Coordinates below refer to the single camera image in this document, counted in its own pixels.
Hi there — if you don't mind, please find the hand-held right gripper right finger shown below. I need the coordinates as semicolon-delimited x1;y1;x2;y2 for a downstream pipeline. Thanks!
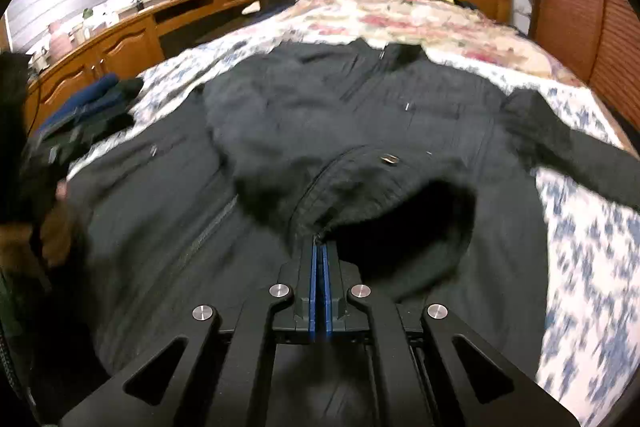
320;242;581;427

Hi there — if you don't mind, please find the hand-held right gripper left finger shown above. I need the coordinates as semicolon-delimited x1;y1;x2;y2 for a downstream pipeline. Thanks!
59;242;321;427

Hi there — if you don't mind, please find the black jacket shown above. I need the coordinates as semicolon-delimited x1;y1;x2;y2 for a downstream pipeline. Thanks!
65;38;640;427

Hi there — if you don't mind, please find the person's left hand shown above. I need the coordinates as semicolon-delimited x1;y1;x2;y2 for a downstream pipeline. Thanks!
30;182;88;270

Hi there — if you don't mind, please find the folded blue garment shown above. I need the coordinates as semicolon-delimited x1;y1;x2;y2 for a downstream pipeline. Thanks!
37;73;121;132

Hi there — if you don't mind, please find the pink container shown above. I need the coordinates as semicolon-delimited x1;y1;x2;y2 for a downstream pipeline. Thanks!
47;21;72;56

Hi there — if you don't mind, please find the folded dark garment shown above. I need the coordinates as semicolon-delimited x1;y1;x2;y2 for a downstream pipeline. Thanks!
30;78;146;162

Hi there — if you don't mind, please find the wooden desk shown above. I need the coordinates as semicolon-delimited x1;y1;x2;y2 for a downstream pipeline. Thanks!
0;0;261;128

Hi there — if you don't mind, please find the blue floral bed sheet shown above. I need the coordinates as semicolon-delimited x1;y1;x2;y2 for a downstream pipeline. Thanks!
67;14;640;427

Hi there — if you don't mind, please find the pink floral quilt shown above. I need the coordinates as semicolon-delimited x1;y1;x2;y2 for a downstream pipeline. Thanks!
240;0;586;88

